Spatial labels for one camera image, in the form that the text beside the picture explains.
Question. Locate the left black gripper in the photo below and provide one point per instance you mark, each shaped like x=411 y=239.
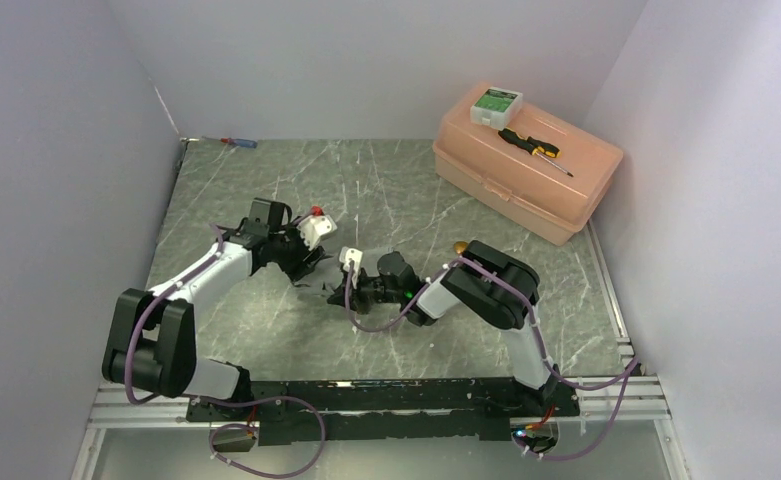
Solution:
x=306 y=258

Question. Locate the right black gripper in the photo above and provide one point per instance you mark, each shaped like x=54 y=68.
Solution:
x=347 y=295

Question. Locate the grey cloth napkin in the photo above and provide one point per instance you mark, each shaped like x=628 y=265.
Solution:
x=323 y=280

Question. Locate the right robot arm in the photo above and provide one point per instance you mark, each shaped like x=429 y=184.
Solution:
x=500 y=289

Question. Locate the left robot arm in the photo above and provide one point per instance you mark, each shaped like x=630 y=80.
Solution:
x=151 y=348

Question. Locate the red blue screwdriver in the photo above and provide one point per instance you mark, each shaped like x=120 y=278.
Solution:
x=234 y=142

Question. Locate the pink plastic toolbox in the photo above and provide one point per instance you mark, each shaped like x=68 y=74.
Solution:
x=522 y=187

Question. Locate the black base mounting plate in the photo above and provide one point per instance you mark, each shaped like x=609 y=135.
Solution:
x=301 y=411

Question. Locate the black yellow screwdriver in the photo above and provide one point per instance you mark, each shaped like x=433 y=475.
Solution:
x=535 y=147

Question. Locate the small green white box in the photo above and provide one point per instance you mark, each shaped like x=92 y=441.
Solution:
x=496 y=108

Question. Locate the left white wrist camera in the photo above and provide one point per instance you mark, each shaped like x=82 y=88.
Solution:
x=314 y=227

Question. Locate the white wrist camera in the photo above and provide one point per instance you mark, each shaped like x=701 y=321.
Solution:
x=350 y=259
x=314 y=227

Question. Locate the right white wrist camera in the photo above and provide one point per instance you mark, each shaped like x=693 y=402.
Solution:
x=350 y=259

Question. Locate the gold spoon teal handle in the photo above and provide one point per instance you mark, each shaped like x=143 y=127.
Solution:
x=459 y=247

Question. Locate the aluminium rail frame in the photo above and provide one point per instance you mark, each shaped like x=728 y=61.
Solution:
x=643 y=400

